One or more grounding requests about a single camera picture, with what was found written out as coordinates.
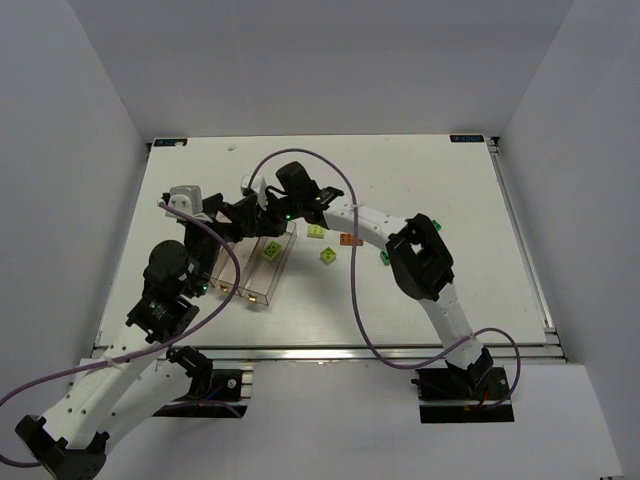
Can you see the clear plastic container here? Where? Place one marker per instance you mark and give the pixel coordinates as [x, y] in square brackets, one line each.
[223, 275]
[265, 278]

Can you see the aluminium table frame rail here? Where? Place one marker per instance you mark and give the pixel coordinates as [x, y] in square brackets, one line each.
[509, 198]

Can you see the blue label right corner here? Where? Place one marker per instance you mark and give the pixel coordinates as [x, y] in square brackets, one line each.
[466, 138]

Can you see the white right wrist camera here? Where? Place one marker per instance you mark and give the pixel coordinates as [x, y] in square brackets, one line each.
[255, 185]

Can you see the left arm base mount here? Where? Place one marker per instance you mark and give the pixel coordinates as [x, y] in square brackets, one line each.
[225, 396]

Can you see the blue label left corner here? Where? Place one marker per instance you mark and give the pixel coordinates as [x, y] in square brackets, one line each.
[170, 142]

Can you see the orange flat lego plate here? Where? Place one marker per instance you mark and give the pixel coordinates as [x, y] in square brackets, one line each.
[349, 240]

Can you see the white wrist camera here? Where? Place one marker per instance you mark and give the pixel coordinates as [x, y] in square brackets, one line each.
[255, 185]
[183, 201]

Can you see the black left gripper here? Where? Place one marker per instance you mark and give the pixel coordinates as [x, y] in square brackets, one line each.
[220, 214]

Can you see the pale green curved lego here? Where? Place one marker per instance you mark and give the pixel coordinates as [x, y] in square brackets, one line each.
[315, 232]

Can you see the clear plastic container left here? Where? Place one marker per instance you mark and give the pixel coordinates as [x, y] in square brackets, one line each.
[223, 275]

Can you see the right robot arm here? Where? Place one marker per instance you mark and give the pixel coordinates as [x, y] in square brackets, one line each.
[420, 262]

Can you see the clear plastic container right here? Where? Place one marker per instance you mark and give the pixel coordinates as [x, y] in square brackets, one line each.
[265, 278]

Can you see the lime green square lego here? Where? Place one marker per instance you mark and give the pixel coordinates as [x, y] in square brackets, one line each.
[328, 256]

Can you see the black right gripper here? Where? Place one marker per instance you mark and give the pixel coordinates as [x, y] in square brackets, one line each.
[273, 208]

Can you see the blue label corner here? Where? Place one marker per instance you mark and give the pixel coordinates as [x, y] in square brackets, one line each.
[466, 138]
[170, 142]

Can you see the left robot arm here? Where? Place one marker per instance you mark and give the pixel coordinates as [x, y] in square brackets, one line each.
[143, 369]

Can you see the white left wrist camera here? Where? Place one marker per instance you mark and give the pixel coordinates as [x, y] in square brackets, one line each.
[183, 201]

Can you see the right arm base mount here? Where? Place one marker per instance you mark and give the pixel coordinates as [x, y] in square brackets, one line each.
[442, 401]

